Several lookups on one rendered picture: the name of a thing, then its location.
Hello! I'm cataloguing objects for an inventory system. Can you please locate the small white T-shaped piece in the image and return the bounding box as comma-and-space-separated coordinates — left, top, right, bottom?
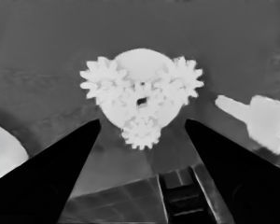
214, 93, 280, 156

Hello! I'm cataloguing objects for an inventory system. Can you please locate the white round carrier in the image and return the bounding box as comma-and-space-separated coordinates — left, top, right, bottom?
97, 47, 183, 130

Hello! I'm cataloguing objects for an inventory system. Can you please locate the large thick white disc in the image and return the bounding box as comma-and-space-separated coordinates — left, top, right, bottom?
0, 120, 30, 185

